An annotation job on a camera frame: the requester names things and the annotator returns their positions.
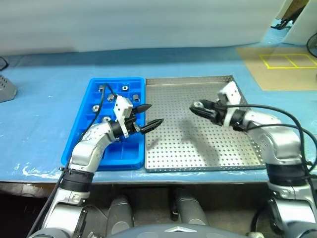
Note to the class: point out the grey device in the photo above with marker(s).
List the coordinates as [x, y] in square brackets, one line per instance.
[6, 91]

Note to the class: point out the brown cardboard piece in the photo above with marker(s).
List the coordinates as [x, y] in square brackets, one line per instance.
[294, 10]

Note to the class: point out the grey robot chest with emblem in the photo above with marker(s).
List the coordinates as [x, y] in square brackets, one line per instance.
[178, 231]

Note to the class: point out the perforated metal tray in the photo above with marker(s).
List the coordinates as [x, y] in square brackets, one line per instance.
[173, 153]

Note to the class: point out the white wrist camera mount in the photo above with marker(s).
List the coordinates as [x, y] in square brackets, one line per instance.
[231, 93]
[120, 106]

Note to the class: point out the brown cardboard mat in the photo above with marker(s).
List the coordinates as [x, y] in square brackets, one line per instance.
[284, 79]

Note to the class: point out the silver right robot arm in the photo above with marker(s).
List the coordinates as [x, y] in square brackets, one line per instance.
[280, 148]

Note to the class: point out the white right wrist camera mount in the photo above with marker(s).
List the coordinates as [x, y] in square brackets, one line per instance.
[231, 93]

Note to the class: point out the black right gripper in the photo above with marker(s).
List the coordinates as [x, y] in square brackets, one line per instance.
[219, 114]

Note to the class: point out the white panel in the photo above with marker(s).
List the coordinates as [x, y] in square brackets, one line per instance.
[302, 27]

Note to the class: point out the black stand foot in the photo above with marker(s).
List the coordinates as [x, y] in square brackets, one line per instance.
[283, 24]

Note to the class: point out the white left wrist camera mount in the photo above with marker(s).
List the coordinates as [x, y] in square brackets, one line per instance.
[120, 106]

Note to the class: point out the dark grey rounded leg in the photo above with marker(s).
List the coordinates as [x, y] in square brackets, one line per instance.
[189, 205]
[120, 213]

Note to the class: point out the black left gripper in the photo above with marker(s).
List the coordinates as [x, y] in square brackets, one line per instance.
[132, 126]

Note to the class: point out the black round fan guard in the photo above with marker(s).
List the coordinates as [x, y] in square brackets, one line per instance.
[307, 43]

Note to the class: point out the blue compartment tray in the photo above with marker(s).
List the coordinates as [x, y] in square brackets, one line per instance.
[128, 151]

